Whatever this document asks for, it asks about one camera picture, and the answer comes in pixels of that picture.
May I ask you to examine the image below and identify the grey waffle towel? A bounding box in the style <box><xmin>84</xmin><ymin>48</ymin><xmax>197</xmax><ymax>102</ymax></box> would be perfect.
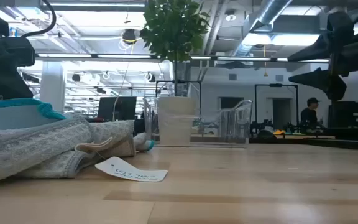
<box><xmin>0</xmin><ymin>114</ymin><xmax>137</xmax><ymax>187</ymax></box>

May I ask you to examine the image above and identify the person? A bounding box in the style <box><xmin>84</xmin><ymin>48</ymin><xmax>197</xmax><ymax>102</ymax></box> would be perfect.
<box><xmin>300</xmin><ymin>96</ymin><xmax>323</xmax><ymax>131</ymax></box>

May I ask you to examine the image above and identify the black storage cabinet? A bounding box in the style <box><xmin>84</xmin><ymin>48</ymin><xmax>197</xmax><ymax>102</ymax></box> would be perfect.
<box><xmin>328</xmin><ymin>101</ymin><xmax>358</xmax><ymax>141</ymax></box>

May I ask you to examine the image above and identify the clear plastic bin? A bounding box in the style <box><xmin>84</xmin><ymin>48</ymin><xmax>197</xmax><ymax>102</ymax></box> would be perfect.
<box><xmin>143</xmin><ymin>96</ymin><xmax>254</xmax><ymax>147</ymax></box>

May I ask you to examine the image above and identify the black computer monitor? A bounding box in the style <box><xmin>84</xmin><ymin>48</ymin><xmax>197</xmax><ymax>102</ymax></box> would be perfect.
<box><xmin>97</xmin><ymin>96</ymin><xmax>137</xmax><ymax>123</ymax></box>

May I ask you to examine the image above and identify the white paper tag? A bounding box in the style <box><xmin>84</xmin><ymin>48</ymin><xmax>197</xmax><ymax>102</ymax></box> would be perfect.
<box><xmin>94</xmin><ymin>156</ymin><xmax>169</xmax><ymax>183</ymax></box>

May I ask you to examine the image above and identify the white plant pot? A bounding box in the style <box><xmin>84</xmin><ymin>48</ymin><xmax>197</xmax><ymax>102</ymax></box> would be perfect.
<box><xmin>157</xmin><ymin>96</ymin><xmax>198</xmax><ymax>146</ymax></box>

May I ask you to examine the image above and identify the green leafy plant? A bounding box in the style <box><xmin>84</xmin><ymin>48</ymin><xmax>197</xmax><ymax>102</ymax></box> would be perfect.
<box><xmin>139</xmin><ymin>0</ymin><xmax>211</xmax><ymax>97</ymax></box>

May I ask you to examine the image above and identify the black background station frame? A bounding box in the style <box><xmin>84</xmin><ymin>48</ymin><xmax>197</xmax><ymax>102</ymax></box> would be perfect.
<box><xmin>254</xmin><ymin>83</ymin><xmax>300</xmax><ymax>131</ymax></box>
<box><xmin>155</xmin><ymin>80</ymin><xmax>202</xmax><ymax>106</ymax></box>

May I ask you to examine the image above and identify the yellow hanging cord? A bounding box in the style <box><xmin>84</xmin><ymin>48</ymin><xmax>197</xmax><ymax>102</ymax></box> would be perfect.
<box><xmin>262</xmin><ymin>45</ymin><xmax>269</xmax><ymax>78</ymax></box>

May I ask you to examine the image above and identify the silver ventilation duct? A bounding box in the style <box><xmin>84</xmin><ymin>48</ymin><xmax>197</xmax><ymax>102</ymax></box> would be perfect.
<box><xmin>231</xmin><ymin>0</ymin><xmax>294</xmax><ymax>57</ymax></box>

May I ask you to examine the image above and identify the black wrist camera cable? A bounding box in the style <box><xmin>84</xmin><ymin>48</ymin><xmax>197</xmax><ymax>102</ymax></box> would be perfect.
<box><xmin>20</xmin><ymin>0</ymin><xmax>57</xmax><ymax>38</ymax></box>

